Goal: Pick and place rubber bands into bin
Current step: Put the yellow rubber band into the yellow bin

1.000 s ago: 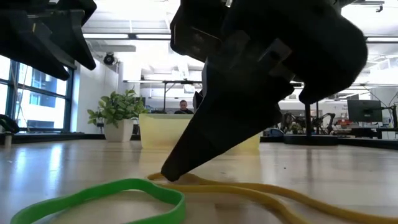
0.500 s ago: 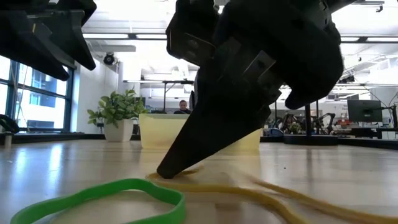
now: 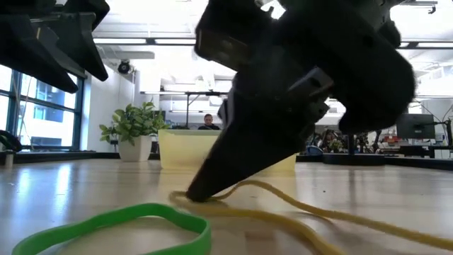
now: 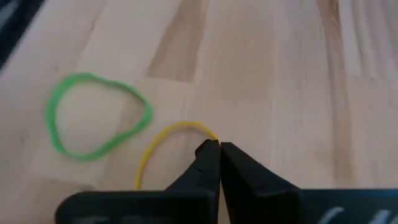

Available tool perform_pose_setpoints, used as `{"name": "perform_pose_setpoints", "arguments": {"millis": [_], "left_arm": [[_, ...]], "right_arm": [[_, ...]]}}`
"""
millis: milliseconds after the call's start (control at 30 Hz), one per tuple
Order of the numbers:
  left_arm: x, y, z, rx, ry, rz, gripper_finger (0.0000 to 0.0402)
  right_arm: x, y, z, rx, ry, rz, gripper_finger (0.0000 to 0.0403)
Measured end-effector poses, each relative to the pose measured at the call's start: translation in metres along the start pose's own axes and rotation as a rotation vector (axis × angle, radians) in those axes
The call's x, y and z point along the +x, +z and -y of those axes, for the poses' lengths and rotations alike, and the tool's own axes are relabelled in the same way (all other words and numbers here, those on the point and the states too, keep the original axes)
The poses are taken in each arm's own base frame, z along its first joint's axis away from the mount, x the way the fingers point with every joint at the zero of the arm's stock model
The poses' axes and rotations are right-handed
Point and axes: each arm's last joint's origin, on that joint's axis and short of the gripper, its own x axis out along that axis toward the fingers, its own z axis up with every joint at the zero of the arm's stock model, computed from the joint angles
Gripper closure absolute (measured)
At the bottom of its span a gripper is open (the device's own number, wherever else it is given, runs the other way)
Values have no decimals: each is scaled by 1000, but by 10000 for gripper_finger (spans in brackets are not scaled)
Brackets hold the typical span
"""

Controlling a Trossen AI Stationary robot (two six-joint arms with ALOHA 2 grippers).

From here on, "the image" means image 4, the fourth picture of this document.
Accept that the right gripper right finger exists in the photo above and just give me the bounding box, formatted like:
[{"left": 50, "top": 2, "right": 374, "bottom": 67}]
[{"left": 220, "top": 141, "right": 302, "bottom": 224}]

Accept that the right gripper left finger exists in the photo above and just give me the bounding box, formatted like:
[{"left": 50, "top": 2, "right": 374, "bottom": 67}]
[{"left": 164, "top": 139, "right": 222, "bottom": 194}]

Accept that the yellow rubber band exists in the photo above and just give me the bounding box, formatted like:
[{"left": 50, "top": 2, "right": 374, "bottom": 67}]
[{"left": 134, "top": 121, "right": 220, "bottom": 191}]

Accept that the green rubber band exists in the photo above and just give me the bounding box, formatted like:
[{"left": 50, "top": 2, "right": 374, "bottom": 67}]
[{"left": 45, "top": 72, "right": 154, "bottom": 162}]

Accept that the black metal table frame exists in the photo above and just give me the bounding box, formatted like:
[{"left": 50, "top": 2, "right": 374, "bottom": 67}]
[{"left": 0, "top": 0, "right": 45, "bottom": 71}]

